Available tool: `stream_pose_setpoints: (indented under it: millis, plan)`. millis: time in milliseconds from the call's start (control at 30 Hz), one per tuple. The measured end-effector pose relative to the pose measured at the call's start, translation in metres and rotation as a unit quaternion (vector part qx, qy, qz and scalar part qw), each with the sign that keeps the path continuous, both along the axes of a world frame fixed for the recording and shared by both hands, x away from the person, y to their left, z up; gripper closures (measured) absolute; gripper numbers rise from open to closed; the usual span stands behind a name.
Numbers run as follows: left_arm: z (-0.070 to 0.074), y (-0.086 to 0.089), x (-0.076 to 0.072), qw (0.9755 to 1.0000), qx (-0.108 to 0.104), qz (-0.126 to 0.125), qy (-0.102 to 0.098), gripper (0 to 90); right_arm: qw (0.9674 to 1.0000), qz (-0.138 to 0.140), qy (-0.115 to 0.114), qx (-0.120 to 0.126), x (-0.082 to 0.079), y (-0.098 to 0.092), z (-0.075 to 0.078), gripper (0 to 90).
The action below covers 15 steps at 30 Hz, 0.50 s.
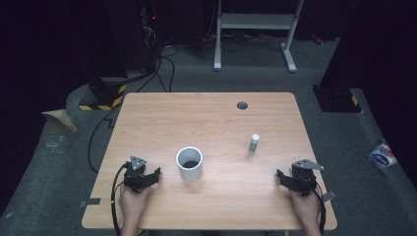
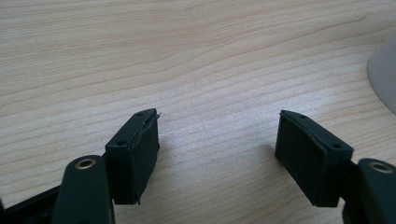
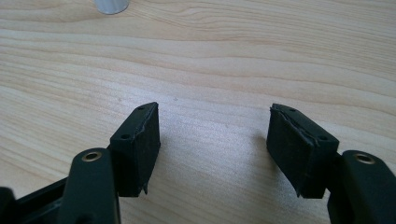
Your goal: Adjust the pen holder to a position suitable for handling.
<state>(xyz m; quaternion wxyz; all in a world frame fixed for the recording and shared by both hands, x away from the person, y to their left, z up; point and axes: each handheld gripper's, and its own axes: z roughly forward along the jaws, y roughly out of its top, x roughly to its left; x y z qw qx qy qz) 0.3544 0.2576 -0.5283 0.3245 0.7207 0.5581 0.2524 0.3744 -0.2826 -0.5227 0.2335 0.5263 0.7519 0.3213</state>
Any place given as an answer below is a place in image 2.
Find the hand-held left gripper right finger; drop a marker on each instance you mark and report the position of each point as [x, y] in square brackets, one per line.
[308, 158]

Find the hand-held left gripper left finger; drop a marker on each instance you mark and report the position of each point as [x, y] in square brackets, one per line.
[130, 155]

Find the white cup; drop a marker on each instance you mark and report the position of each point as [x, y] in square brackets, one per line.
[384, 74]

